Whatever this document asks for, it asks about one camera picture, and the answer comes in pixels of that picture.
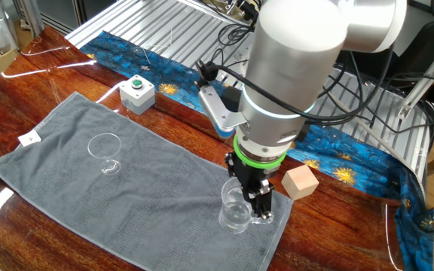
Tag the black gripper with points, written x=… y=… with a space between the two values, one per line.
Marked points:
x=252 y=175

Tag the clear glass mug with water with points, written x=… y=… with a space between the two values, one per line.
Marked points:
x=234 y=222

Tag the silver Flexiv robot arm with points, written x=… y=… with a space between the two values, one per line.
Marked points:
x=296 y=56

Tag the empty clear plastic cup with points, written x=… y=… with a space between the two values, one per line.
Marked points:
x=107 y=165

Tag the light wooden cube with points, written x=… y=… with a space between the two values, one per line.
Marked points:
x=300 y=184

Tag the grey towel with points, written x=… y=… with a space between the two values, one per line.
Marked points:
x=145 y=207

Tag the blue starry tablecloth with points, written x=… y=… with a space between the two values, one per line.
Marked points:
x=352 y=158

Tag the green push button box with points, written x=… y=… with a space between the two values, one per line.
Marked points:
x=136 y=99

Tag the dark framed cabinet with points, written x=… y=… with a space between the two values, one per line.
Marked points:
x=89 y=11

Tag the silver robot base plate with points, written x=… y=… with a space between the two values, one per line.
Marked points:
x=236 y=64

